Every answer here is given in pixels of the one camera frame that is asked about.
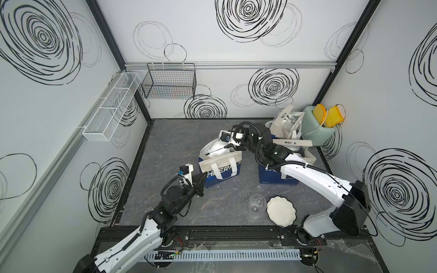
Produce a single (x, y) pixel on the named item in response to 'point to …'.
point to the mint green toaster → (312, 130)
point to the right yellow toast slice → (334, 117)
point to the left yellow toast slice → (320, 113)
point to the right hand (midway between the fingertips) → (233, 127)
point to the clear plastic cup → (257, 203)
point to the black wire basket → (169, 81)
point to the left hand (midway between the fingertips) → (206, 174)
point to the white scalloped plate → (281, 211)
